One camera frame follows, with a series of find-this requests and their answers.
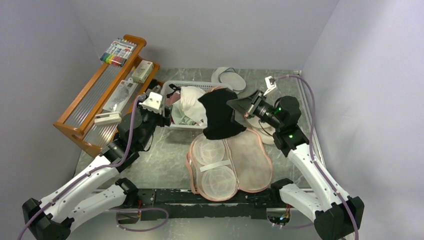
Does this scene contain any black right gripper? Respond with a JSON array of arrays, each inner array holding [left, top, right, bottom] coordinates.
[[226, 89, 283, 130]]

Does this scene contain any white plastic laundry basket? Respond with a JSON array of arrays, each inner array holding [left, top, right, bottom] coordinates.
[[160, 80, 232, 130]]

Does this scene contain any black bra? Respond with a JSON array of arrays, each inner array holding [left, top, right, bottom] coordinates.
[[198, 88, 247, 140]]

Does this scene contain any floral peach mesh laundry bag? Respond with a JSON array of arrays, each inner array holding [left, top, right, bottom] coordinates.
[[185, 128, 273, 202]]

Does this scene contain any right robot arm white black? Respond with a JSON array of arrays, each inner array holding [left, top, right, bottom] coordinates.
[[227, 90, 365, 240]]

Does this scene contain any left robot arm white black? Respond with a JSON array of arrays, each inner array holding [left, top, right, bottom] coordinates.
[[17, 104, 172, 240]]

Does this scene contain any white bag blue trim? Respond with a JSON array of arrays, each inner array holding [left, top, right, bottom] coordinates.
[[211, 67, 247, 94]]

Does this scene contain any white cream bra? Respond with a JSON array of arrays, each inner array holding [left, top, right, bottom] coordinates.
[[180, 86, 208, 126]]

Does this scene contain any light green garment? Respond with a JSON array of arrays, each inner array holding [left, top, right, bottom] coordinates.
[[171, 100, 193, 125]]

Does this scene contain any black stapler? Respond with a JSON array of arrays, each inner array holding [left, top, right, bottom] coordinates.
[[145, 79, 163, 96]]

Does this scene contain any clear plastic packet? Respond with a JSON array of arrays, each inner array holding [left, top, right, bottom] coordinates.
[[102, 77, 138, 113]]

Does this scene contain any white green small box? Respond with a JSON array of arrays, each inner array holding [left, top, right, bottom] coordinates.
[[131, 60, 154, 84]]

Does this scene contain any white clip tool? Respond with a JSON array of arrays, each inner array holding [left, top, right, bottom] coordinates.
[[94, 111, 122, 126]]

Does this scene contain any wooden tiered shelf rack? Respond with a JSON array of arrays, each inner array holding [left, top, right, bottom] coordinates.
[[54, 34, 147, 157]]

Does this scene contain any coloured marker pen pack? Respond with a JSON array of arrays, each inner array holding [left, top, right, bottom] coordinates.
[[99, 38, 138, 67]]

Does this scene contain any black bra strap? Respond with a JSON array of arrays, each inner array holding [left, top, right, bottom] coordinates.
[[166, 83, 182, 99]]

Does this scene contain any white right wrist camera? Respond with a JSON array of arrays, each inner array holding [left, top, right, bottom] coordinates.
[[263, 76, 278, 96]]

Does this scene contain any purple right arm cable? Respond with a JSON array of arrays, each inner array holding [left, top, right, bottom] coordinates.
[[273, 74, 360, 240]]

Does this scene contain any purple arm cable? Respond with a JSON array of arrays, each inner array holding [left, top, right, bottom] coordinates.
[[17, 94, 147, 240], [273, 74, 360, 240]]

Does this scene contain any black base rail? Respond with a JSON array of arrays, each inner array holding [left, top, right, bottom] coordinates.
[[118, 188, 289, 221]]

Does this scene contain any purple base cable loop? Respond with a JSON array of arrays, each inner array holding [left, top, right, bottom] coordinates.
[[112, 207, 170, 233]]

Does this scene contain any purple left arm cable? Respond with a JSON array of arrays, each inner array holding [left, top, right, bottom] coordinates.
[[17, 94, 147, 240]]

